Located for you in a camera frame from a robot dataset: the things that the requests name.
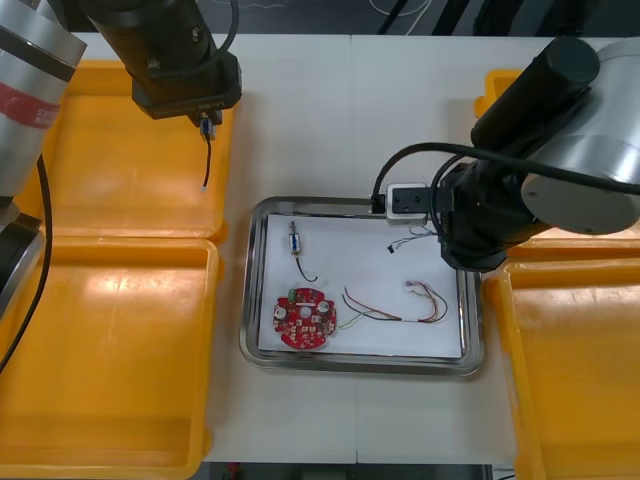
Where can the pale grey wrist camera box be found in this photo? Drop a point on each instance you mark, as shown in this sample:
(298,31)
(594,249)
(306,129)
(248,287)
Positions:
(406,204)

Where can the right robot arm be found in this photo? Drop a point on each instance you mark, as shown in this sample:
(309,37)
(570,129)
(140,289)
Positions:
(575,125)

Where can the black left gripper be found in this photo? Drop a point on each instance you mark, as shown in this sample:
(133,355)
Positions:
(190,90)

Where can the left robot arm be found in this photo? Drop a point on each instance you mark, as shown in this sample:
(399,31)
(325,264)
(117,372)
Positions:
(35,75)

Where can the white sheet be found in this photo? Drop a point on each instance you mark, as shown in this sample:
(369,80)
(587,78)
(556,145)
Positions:
(370,260)

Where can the small metal solenoid blue label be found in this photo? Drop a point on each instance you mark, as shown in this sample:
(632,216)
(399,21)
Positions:
(295,243)
(207,129)

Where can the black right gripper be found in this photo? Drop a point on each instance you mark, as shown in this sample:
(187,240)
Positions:
(472,235)

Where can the round red circuit board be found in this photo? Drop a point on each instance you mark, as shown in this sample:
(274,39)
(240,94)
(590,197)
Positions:
(303,320)

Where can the steel tray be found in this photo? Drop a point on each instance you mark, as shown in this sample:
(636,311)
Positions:
(252,280)

